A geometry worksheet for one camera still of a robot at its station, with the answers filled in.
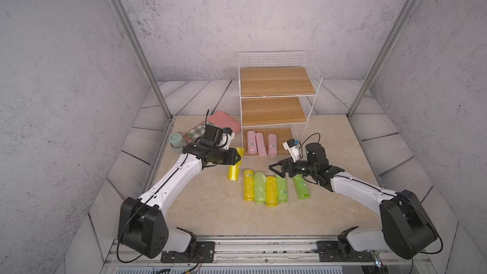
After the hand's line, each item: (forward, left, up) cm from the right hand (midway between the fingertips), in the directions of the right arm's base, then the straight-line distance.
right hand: (276, 166), depth 81 cm
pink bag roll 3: (+18, 0, -10) cm, 21 cm away
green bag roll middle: (-4, -3, -12) cm, 13 cm away
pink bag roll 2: (+20, +6, -10) cm, 23 cm away
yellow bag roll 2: (-4, +12, -10) cm, 16 cm away
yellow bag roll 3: (-7, +2, -11) cm, 13 cm away
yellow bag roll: (-3, +17, +2) cm, 18 cm away
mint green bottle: (+16, +48, -3) cm, 51 cm away
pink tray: (+41, +30, -14) cm, 53 cm away
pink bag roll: (+19, +11, -10) cm, 24 cm away
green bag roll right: (-4, -12, -12) cm, 17 cm away
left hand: (+2, +15, +3) cm, 16 cm away
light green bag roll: (-5, +7, -10) cm, 13 cm away
